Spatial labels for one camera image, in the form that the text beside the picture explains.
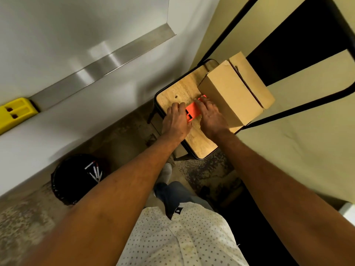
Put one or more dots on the person's left hand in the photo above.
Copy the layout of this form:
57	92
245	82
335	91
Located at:
176	123

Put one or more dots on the person's right hand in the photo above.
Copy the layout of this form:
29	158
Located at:
212	120

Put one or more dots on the person's right fingers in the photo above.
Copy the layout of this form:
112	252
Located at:
203	104

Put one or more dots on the person's left fingers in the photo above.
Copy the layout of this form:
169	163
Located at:
175	108

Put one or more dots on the orange plastic piece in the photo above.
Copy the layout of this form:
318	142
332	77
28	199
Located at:
192	110

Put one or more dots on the person's right forearm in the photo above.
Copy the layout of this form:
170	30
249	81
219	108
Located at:
277	196

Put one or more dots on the person's left forearm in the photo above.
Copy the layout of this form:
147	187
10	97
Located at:
111	202

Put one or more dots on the small wooden black-framed table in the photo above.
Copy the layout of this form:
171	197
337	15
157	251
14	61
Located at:
180	92

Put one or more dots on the brown cardboard box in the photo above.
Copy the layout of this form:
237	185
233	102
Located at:
233	91

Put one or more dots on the grey shoe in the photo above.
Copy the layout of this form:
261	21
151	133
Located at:
165	173

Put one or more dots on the blue jeans leg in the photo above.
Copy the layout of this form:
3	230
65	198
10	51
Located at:
173	195

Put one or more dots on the silver metal ledge strip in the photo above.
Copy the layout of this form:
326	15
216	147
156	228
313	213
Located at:
91	70

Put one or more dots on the white marker pen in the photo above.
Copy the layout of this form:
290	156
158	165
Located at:
94	177
95	171
89	165

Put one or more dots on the black backdrop panel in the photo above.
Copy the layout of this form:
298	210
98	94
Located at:
299	44

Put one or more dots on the black round bin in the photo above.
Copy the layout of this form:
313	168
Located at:
72	180

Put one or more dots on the white dotted shirt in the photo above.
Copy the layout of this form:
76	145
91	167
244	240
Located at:
183	238

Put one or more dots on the white board panel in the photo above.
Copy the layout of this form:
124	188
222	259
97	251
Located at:
69	33

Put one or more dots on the yellow plastic block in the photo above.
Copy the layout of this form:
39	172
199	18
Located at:
15	113

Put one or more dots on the white box corner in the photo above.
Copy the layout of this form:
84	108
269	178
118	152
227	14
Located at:
349	213

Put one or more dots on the black metal tube frame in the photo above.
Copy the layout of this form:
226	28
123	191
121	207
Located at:
302	106

